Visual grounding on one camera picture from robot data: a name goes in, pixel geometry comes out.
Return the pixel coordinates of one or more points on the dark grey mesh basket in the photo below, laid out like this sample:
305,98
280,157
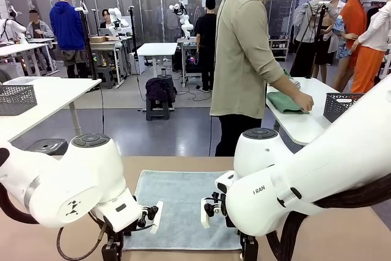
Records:
18,100
336,111

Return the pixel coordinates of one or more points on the grey step stool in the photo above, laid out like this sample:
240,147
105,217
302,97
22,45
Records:
106,76
159,109

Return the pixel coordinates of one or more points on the brown cardboard box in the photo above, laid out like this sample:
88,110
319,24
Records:
102,39

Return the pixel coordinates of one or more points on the person in blue hoodie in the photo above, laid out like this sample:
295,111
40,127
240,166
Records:
65,25

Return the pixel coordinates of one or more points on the light blue terry towel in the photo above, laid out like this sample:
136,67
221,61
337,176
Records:
180,193

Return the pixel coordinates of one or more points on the person in black clothes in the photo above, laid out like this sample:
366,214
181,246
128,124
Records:
206,38

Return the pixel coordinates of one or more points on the person in beige shirt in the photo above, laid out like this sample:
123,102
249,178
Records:
241,59

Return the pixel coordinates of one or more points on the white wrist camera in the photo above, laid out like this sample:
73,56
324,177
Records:
157,215
204,212

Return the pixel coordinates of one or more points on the seated person in grey jacket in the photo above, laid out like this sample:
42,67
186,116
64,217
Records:
39,31

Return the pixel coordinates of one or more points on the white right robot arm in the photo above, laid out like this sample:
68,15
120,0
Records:
305,175

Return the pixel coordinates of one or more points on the figure in blue patterned shirt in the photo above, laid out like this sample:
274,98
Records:
340,28

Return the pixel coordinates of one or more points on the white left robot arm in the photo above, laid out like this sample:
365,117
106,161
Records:
76,181

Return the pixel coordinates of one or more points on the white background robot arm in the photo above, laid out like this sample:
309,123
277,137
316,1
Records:
117,16
12,27
184,24

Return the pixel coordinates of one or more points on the mannequin in orange jacket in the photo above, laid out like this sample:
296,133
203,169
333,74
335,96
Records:
354,19

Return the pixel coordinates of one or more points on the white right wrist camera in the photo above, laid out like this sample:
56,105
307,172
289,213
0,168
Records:
204,212

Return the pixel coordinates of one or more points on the seated person with glasses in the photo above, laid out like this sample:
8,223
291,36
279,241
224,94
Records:
107,22

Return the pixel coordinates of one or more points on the white plastic container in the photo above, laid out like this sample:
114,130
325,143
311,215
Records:
18,80

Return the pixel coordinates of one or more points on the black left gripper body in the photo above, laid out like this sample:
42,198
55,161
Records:
113,248

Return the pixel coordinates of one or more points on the white shoe rack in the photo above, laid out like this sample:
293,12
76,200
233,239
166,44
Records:
279,50

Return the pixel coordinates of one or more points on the robot workbench with computer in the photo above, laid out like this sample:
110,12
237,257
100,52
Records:
189,59

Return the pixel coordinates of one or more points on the mannequin in grey shirt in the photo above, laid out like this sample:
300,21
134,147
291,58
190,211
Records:
308,22

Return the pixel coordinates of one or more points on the person's right forearm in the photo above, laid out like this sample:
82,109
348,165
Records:
287,86

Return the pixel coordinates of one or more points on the mannequin in white shirt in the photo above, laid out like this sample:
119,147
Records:
366,68

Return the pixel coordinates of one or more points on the white desk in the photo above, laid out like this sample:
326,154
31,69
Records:
107,47
18,48

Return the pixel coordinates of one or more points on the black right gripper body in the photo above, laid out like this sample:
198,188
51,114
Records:
250,248

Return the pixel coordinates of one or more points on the person's right hand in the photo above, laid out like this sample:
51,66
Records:
305,102

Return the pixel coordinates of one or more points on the green towel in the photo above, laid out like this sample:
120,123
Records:
281,102

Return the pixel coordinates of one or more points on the white table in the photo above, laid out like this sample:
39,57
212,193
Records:
61,90
157,48
293,126

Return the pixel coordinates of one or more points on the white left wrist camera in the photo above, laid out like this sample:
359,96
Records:
157,215

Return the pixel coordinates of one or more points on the black camera tripod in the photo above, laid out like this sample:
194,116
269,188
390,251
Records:
87,44
132,28
319,28

